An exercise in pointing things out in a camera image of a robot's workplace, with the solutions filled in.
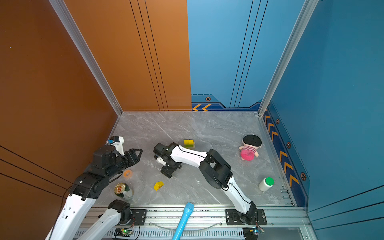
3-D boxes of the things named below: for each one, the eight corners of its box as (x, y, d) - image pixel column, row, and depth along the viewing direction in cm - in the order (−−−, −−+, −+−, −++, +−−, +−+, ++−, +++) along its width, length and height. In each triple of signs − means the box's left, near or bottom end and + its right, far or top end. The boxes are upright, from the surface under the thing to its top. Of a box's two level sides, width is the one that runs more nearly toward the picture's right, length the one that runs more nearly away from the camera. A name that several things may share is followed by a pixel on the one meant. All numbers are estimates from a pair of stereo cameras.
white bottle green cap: (258, 191, 83) (265, 186, 76) (256, 183, 86) (262, 176, 79) (269, 191, 83) (276, 186, 76) (266, 183, 86) (273, 176, 79)
